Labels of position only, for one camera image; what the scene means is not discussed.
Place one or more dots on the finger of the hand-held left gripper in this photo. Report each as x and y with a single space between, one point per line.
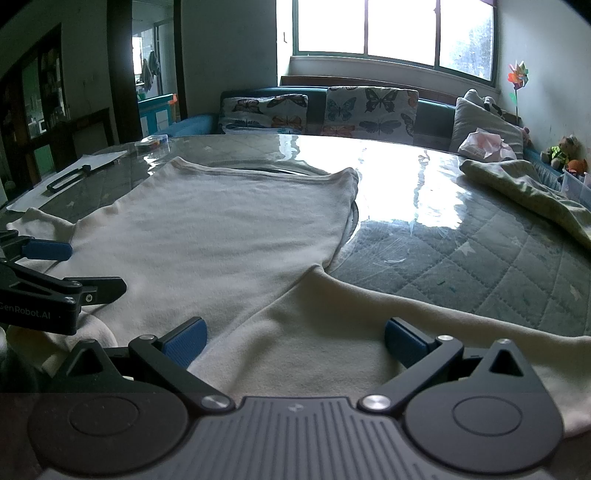
106 286
46 250

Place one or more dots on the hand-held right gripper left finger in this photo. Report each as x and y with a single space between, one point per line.
187 341

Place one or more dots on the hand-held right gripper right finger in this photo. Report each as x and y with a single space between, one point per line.
406 344

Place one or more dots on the white shirt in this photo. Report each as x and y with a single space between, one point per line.
207 230

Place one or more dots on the hanging clothes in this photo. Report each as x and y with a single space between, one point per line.
148 69

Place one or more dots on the black loop-shaped tool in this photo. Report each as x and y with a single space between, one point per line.
85 170

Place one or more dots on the white paper sheet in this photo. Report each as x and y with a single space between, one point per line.
101 159

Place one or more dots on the dark wooden cabinet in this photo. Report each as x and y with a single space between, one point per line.
14 115

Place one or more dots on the teal and white cabinet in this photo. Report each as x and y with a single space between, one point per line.
157 113

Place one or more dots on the cream crumpled cloth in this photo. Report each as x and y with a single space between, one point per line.
521 184

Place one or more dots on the pink white crumpled cloth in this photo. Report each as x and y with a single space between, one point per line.
480 145

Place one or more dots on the clear plastic storage box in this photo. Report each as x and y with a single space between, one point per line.
577 187

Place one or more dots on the long butterfly print cushion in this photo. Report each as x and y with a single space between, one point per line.
263 113

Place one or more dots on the square butterfly print cushion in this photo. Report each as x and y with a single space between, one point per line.
364 113

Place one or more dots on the grey pillow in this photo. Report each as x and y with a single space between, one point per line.
480 120

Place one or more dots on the plush toy with green vest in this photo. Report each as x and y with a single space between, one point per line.
561 152

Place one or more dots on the orange plush toy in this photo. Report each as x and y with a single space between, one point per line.
577 165

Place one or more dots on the teal sofa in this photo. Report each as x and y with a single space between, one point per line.
316 110

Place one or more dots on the white plush toy black spots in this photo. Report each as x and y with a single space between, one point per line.
491 105

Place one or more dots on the colourful pinwheel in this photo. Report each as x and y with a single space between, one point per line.
518 74

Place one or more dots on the large window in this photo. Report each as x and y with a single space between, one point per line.
401 27

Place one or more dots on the dark door frame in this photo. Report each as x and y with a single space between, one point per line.
122 69

